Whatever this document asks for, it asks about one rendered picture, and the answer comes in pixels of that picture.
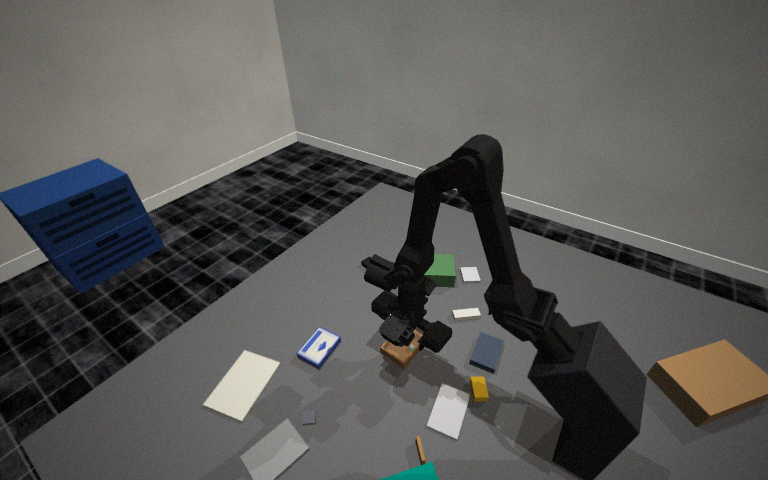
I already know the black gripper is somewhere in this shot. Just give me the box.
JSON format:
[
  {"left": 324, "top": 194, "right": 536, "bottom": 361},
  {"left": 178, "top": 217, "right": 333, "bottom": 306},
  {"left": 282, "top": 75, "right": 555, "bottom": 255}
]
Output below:
[{"left": 371, "top": 291, "right": 452, "bottom": 353}]

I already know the wooden ball-in-hole puzzle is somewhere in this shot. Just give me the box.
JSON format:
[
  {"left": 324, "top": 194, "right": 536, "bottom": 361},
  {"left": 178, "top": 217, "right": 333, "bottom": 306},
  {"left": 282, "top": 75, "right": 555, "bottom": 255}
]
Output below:
[{"left": 380, "top": 327, "right": 424, "bottom": 369}]

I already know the white rectangular block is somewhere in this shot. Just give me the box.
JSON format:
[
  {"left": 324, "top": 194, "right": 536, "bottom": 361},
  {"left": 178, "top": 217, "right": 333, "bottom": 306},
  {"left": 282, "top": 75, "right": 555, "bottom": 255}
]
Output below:
[{"left": 452, "top": 308, "right": 481, "bottom": 321}]

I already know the white flat square block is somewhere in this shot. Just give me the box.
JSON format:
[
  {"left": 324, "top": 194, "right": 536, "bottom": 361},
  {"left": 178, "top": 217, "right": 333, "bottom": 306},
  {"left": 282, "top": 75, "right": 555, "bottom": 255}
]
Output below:
[{"left": 460, "top": 267, "right": 481, "bottom": 283}]

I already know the yellow rectangular block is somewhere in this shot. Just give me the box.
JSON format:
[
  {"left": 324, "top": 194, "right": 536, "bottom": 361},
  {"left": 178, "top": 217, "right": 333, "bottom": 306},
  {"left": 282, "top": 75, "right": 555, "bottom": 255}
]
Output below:
[{"left": 470, "top": 377, "right": 489, "bottom": 402}]

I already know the flat tan wooden box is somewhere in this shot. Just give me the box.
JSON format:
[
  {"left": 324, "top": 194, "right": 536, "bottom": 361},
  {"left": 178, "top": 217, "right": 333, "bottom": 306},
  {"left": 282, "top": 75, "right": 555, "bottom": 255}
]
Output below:
[{"left": 647, "top": 339, "right": 768, "bottom": 427}]

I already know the green box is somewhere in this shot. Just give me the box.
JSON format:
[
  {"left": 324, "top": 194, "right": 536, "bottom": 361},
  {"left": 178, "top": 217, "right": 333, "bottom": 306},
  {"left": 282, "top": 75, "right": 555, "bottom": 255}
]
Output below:
[{"left": 424, "top": 254, "right": 456, "bottom": 287}]

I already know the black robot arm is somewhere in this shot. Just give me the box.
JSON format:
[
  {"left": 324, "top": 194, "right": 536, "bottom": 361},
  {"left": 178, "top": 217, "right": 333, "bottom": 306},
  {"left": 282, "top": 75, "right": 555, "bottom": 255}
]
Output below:
[{"left": 364, "top": 134, "right": 586, "bottom": 364}]

